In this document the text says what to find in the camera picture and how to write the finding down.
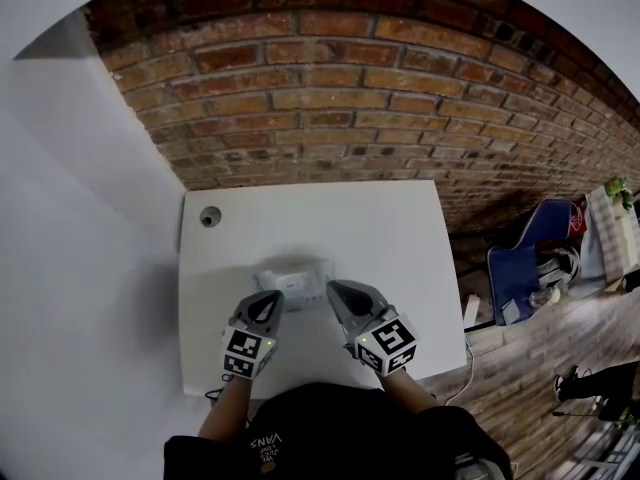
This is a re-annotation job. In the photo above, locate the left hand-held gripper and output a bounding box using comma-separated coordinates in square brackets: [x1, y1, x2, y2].
[221, 290, 286, 382]

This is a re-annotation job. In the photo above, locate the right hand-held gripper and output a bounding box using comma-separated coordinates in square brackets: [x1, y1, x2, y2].
[326, 279, 419, 379]

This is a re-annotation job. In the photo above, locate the clear plastic packet with label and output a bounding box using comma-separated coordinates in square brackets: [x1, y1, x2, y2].
[251, 256, 337, 315]

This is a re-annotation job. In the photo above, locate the person's left forearm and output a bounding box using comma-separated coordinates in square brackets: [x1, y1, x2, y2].
[197, 375, 251, 442]

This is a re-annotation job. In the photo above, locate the person's right forearm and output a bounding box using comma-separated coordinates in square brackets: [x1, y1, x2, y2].
[382, 367, 449, 415]

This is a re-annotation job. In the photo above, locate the white power strip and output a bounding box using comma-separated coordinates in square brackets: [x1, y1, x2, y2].
[462, 294, 481, 333]

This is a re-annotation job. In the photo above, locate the white paper sheet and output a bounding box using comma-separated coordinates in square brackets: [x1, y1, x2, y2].
[501, 297, 525, 325]

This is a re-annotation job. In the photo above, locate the blue chair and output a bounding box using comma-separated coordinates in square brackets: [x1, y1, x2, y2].
[486, 198, 590, 328]

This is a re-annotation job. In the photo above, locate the clear plastic bottle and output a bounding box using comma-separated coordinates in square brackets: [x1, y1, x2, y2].
[528, 286, 564, 305]

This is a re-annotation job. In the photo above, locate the red bag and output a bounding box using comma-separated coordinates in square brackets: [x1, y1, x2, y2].
[566, 196, 590, 238]

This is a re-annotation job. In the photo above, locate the white checked cloth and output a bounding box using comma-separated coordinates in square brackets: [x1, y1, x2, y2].
[581, 186, 640, 285]

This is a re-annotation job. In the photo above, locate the green plant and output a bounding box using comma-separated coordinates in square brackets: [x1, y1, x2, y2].
[603, 176, 637, 212]

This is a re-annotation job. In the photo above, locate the white metal rack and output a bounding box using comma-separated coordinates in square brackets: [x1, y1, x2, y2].
[559, 420, 640, 480]

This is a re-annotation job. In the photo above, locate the black cable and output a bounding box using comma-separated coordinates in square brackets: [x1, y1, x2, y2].
[203, 372, 236, 404]

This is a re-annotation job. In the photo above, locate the white cable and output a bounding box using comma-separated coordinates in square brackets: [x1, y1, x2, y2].
[443, 340, 476, 405]

